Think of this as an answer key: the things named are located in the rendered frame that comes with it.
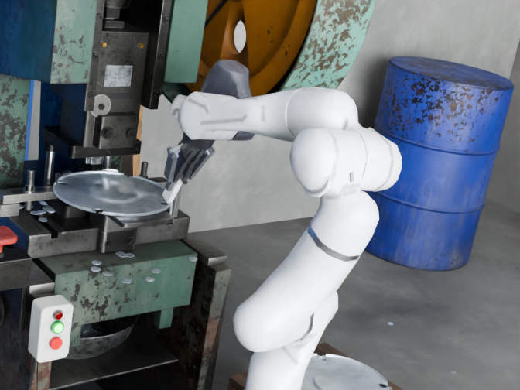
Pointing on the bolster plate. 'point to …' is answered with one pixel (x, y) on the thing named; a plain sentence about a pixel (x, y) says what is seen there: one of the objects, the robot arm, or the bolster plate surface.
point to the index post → (175, 205)
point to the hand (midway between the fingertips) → (172, 189)
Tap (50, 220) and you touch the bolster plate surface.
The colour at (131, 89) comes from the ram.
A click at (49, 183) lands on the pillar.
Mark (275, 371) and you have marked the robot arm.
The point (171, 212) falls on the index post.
